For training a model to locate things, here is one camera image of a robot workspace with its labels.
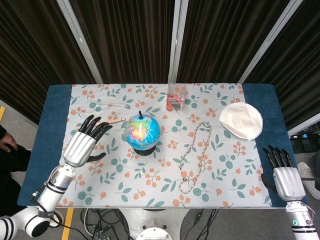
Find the small blue globe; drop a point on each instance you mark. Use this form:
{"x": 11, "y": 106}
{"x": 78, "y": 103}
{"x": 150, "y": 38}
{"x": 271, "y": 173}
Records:
{"x": 143, "y": 133}

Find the yellow floor tape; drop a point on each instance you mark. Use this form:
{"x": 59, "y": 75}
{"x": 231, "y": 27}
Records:
{"x": 67, "y": 223}

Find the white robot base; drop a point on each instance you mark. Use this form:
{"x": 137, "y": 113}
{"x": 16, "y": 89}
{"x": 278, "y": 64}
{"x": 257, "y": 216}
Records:
{"x": 153, "y": 223}

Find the blue table mat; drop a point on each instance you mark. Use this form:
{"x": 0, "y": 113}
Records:
{"x": 45, "y": 140}

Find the dark brown curtain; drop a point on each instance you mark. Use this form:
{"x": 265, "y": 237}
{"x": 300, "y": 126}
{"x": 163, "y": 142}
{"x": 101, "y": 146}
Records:
{"x": 130, "y": 40}

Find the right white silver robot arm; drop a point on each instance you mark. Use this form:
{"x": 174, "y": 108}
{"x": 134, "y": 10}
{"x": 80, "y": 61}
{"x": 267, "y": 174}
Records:
{"x": 300, "y": 220}

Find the white shoe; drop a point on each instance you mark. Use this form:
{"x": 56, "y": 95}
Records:
{"x": 308, "y": 180}

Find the white round cloth pad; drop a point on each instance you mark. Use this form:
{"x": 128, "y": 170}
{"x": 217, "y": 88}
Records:
{"x": 241, "y": 121}

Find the person in dark clothes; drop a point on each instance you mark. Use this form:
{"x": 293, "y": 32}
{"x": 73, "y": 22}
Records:
{"x": 8, "y": 160}

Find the clear glass rod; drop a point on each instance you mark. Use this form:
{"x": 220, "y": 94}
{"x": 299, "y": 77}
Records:
{"x": 107, "y": 103}

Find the clear box with red items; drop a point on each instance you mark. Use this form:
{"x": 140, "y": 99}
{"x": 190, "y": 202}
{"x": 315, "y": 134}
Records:
{"x": 176, "y": 98}

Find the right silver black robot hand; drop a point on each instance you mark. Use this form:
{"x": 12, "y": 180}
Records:
{"x": 287, "y": 177}

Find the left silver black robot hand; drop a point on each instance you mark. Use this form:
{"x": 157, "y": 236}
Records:
{"x": 80, "y": 147}

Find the floral patterned tablecloth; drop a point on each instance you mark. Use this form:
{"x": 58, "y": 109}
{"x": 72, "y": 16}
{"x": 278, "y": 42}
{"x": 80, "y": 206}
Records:
{"x": 160, "y": 175}

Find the wooden stick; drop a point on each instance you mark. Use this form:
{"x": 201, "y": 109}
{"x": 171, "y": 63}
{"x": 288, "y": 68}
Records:
{"x": 116, "y": 121}

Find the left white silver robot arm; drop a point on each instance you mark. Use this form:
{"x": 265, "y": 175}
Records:
{"x": 42, "y": 200}

